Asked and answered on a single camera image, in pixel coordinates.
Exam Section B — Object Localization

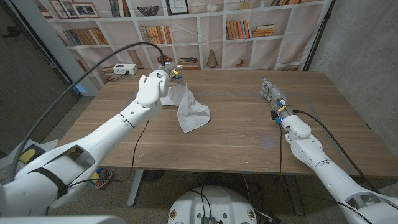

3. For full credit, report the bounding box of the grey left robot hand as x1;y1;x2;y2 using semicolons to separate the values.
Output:
155;62;187;85

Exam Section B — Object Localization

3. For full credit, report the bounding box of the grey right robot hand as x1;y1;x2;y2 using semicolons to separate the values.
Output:
260;78;294;121

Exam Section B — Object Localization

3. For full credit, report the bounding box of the white cloth napkin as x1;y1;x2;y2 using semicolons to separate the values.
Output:
160;81;211;134

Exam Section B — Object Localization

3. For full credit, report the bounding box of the white power strip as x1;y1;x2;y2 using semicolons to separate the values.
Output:
112;63;139;76

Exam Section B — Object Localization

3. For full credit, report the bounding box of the printed bookshelf backdrop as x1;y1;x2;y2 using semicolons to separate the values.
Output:
32;0;335;91

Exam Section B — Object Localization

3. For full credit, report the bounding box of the black backdrop stand pole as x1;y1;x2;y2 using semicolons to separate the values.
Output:
303;0;337;72

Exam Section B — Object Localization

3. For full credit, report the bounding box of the dark grey table leg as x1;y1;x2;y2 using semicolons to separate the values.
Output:
285;173;304;216

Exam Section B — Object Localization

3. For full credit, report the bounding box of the white robot torso base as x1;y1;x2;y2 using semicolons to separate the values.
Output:
167;185;258;224

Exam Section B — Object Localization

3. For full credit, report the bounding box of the white table leg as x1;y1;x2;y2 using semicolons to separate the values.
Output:
127;169;146;208

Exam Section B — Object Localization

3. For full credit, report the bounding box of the basket of colourful toys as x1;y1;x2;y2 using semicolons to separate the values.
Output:
90;167;114;190

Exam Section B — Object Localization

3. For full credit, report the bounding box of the white floor sheet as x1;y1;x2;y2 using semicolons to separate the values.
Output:
0;138;60;175

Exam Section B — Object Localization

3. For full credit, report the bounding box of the black yellow foot pedal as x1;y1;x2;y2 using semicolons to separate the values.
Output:
17;144;48;165

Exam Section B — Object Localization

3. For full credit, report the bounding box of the black power strip cord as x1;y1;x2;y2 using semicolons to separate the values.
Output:
107;72;130;83

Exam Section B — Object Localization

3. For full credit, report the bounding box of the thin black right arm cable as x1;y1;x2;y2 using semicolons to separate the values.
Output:
278;123;374;224

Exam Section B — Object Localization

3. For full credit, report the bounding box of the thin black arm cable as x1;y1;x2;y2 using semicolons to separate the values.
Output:
45;119;150;216
278;123;374;224

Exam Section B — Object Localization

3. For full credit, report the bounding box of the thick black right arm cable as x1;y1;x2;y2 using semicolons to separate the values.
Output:
292;109;379;192

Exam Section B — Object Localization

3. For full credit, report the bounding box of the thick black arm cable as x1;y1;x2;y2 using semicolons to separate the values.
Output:
292;109;379;192
9;41;166;183

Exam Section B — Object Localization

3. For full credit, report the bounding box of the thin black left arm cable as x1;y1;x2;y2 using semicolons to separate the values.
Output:
45;119;150;216

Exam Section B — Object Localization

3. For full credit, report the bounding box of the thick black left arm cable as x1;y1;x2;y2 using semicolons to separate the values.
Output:
9;41;166;183

